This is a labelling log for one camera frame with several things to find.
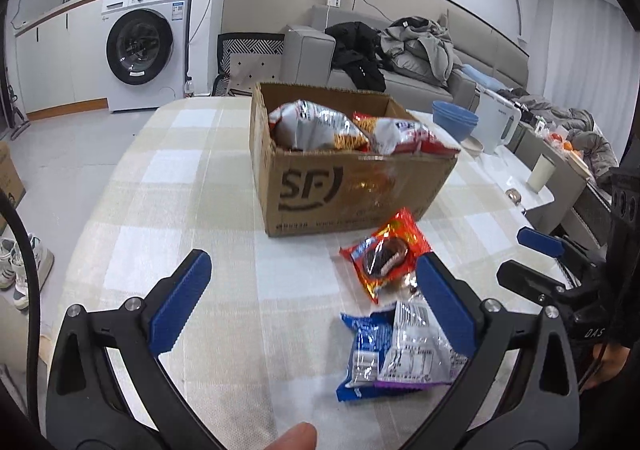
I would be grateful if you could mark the small round metal object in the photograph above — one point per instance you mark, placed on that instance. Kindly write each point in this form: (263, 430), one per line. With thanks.
(515, 197)

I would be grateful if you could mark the white red noodle snack bag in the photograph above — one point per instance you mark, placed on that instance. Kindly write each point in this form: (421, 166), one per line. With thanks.
(305, 126)

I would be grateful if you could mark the white electric kettle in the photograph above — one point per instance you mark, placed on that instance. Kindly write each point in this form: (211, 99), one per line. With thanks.
(498, 119)

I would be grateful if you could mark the black patterned chair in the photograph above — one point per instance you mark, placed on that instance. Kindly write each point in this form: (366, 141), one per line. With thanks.
(246, 58)

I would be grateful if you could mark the person's left hand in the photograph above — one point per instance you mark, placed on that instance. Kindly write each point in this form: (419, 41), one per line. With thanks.
(302, 436)

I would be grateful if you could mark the red Oreo snack packet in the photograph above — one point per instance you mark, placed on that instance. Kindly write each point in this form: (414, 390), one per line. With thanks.
(388, 254)

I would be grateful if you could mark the blue Oreo packet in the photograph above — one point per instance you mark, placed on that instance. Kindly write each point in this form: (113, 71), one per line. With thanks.
(372, 339)

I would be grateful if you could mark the blue bowls stack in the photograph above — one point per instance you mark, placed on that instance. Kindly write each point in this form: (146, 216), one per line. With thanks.
(456, 120)

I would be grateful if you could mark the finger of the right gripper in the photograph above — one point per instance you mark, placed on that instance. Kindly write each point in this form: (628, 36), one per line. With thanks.
(529, 283)

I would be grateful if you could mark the grey blanket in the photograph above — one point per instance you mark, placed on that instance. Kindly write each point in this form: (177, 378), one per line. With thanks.
(582, 131)

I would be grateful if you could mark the white cup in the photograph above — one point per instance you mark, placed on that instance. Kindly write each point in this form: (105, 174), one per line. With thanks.
(541, 173)

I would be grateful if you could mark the white washing machine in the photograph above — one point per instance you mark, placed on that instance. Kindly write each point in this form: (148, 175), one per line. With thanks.
(146, 52)

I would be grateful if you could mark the white sneakers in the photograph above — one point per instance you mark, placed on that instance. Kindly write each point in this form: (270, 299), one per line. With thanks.
(13, 272)

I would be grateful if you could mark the person's right hand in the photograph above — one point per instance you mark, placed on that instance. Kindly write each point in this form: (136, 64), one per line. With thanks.
(612, 358)

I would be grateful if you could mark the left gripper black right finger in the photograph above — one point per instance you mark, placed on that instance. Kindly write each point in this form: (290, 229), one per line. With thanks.
(518, 389)

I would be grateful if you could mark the white purple snack bag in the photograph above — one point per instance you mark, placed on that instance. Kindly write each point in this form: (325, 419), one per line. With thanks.
(420, 355)

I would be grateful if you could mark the small cardboard box on floor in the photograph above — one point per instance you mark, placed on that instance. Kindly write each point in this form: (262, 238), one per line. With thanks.
(10, 182)

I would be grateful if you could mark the black jacket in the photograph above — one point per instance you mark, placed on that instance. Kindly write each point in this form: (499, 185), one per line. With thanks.
(358, 53)

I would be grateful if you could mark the yellow noodle snack bag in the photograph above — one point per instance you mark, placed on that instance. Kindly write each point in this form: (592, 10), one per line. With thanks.
(395, 136)

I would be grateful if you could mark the grey sofa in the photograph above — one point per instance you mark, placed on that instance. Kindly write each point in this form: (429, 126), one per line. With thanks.
(488, 60)

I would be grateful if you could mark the SF Express cardboard box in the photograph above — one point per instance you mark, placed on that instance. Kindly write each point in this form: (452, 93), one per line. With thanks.
(336, 191)

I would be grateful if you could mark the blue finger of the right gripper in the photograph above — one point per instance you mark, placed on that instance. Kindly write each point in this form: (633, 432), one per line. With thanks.
(545, 244)

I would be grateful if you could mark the grey jacket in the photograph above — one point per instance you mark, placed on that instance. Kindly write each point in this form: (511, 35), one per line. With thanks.
(420, 49)

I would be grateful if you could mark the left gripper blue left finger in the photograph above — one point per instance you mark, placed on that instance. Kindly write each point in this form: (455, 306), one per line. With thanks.
(107, 388)

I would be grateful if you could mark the white kitchen cabinet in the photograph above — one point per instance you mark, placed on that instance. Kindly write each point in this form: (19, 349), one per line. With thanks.
(61, 61)

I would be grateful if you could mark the beige bowl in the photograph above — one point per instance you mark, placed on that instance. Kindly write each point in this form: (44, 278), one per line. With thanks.
(472, 146)

